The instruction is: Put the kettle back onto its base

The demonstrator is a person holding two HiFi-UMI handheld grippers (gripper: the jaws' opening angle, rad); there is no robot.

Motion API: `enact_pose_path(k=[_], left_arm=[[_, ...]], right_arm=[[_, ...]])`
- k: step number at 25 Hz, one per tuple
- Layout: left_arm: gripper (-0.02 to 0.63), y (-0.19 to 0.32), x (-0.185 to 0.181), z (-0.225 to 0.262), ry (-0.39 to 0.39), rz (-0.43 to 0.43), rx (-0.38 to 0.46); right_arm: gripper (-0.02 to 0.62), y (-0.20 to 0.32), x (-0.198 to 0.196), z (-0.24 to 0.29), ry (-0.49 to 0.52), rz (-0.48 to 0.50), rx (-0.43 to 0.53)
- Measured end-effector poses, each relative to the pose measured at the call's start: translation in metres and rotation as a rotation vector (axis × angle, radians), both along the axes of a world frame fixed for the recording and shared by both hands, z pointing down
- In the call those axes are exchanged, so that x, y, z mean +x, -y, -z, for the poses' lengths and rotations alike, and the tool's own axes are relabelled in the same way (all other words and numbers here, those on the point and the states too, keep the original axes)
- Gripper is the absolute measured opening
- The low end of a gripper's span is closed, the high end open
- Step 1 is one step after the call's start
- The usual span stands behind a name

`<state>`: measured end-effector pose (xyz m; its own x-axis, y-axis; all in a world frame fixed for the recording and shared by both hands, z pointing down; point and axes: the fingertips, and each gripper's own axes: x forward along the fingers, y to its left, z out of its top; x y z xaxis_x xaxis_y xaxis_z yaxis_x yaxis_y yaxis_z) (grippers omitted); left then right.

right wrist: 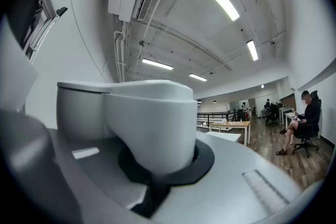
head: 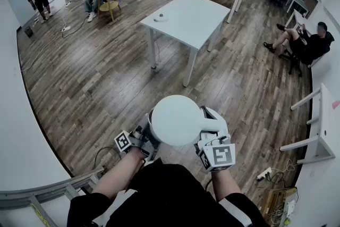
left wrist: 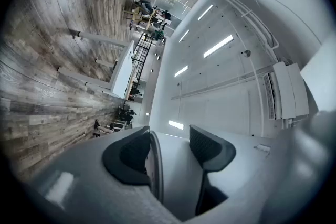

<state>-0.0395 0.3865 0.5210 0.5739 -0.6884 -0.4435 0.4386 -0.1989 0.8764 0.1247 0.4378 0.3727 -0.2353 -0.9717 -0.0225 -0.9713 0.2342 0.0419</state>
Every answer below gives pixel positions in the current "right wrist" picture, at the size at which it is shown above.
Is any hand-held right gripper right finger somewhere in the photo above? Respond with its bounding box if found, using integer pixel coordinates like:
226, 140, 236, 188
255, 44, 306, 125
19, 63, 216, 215
151, 131, 325, 224

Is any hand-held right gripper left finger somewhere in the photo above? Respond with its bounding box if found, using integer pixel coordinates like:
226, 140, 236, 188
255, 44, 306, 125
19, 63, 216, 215
0, 109, 156, 224

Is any white rectangular table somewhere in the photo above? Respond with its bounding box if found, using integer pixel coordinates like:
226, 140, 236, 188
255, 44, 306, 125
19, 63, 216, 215
205, 131, 242, 143

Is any wooden table with white legs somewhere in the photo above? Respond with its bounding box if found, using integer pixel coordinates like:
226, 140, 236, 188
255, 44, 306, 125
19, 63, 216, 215
208, 120, 252, 145

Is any white packets pile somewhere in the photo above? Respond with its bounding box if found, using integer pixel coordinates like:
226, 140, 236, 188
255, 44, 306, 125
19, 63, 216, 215
220, 118, 245, 125

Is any black metal railing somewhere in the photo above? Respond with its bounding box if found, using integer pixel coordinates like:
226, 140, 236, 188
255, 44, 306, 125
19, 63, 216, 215
196, 111, 238, 128

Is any black office chair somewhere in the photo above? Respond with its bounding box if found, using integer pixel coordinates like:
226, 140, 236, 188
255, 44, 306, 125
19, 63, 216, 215
291, 90, 323, 158

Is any white desk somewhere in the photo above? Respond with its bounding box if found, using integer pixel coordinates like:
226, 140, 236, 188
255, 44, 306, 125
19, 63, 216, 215
278, 106, 296, 124
285, 112, 300, 127

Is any white pipe bundle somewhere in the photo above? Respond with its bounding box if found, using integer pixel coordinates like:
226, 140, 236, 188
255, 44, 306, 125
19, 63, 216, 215
113, 20, 131, 84

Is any person's black shirt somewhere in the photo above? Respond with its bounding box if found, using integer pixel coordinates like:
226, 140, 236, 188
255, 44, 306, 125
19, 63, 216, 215
5, 0, 61, 48

